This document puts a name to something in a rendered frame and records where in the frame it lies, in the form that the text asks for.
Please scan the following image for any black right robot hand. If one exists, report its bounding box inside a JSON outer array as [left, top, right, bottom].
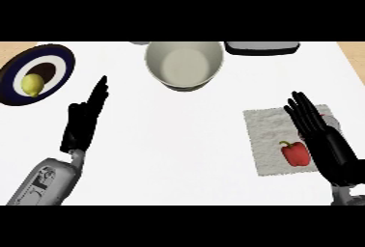
[[283, 91, 365, 188]]

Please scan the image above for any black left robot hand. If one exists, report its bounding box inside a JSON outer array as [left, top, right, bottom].
[[60, 75, 111, 154]]

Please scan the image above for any grey placemat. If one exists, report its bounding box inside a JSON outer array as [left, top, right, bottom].
[[243, 103, 340, 178]]

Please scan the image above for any pale grey bowl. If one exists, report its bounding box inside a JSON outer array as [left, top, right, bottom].
[[144, 41, 225, 93]]

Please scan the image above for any red bell pepper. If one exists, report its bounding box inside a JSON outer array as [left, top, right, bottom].
[[278, 140, 312, 168]]

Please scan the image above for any yellow lemon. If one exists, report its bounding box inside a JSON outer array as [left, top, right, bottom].
[[21, 73, 48, 98]]

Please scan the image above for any dark blue and white plate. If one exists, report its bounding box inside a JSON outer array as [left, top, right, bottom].
[[0, 43, 77, 107]]

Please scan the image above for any black and grey appliance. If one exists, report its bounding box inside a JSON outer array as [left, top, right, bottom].
[[224, 41, 303, 57]]

